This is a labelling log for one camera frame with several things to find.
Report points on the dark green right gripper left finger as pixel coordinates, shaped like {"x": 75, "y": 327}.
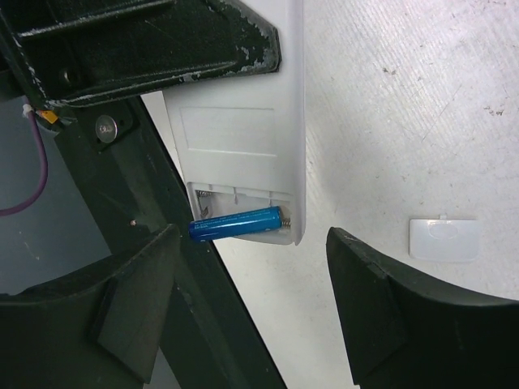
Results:
{"x": 81, "y": 324}

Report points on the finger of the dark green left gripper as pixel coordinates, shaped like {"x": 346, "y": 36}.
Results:
{"x": 83, "y": 53}

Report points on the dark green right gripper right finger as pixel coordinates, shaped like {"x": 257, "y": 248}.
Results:
{"x": 406, "y": 329}

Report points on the small remote battery cover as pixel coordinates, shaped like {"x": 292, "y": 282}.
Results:
{"x": 444, "y": 240}

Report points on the small grey remote control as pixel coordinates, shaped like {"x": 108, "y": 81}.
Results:
{"x": 240, "y": 140}

